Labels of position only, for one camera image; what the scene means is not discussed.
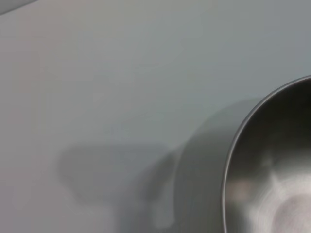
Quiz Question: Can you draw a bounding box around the stainless steel bowl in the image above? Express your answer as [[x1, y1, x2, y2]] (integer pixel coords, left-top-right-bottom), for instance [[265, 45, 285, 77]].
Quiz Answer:
[[221, 75, 311, 233]]

